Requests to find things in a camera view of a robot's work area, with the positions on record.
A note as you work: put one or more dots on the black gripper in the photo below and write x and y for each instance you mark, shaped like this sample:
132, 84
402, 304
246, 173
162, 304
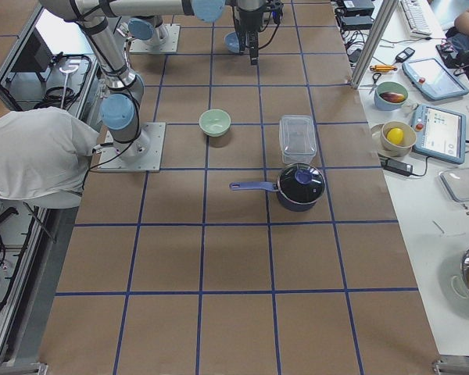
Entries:
246, 24

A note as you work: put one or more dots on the green bowl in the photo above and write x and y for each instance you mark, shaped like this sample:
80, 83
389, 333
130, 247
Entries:
215, 122

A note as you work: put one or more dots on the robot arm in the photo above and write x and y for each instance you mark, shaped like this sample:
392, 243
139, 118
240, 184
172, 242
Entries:
120, 111
207, 11

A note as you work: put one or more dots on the blue bowl with fruit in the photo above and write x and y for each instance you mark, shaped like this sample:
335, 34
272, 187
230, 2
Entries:
389, 96

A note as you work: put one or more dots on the beige bowl with lemon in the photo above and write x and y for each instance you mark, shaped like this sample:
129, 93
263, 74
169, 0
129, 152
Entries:
393, 139

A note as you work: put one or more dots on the clear plastic food container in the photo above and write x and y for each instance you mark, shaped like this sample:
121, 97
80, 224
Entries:
297, 139

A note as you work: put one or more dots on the orange yellow tool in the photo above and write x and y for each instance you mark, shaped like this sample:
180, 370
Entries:
381, 68

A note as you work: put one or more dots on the scissors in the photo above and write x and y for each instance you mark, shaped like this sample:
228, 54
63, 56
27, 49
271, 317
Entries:
375, 78

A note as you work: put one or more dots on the dark blue saucepan with lid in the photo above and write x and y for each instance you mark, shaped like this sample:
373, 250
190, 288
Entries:
298, 186

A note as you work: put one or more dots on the white keyboard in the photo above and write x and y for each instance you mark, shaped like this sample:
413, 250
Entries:
413, 17

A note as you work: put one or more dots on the teach pendant tablet far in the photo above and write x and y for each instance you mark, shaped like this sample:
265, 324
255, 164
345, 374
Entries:
433, 80

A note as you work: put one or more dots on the teach pendant tablet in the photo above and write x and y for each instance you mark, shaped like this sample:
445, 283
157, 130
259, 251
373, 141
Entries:
433, 80
440, 133

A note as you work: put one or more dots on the black power adapter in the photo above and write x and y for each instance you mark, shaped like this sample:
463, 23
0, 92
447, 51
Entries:
395, 166

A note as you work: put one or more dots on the teach pendant tablet near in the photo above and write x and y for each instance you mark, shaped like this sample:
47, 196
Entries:
440, 133

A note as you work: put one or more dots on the seated person white shirt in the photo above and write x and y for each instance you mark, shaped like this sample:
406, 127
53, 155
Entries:
43, 151

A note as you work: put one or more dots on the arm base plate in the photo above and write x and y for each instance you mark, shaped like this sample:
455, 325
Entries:
147, 39
144, 154

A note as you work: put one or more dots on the aluminium frame post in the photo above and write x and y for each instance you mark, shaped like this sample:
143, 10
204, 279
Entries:
380, 23

